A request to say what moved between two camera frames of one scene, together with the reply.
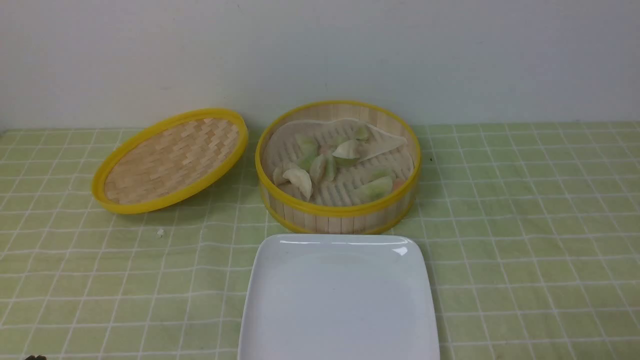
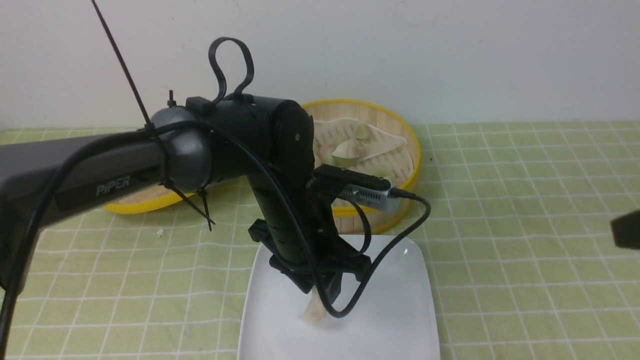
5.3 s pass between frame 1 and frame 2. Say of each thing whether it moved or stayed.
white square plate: stayed
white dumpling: moved
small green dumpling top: stayed
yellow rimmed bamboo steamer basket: stayed
